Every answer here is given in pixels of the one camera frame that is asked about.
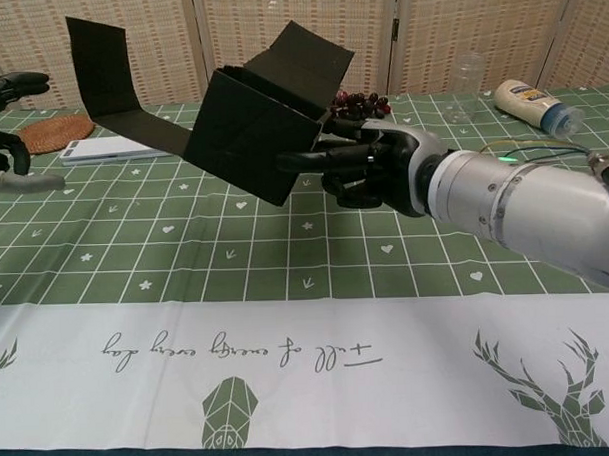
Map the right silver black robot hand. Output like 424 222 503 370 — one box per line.
274 113 448 223

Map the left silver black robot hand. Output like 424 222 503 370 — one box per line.
0 69 67 194

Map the black paper box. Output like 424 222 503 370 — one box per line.
65 5 361 215

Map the dark red grape bunch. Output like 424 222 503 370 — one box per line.
328 89 393 122

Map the round woven brown coaster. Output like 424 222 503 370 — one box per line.
17 114 98 156

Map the clear plastic jar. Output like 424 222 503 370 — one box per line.
440 51 488 127

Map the white folding stand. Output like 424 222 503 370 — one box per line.
59 133 176 168

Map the bamboo folding screen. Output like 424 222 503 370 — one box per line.
0 0 609 113

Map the mayonnaise squeeze bottle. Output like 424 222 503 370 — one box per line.
492 76 587 138

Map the green checked tablecloth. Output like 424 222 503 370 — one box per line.
0 84 609 456

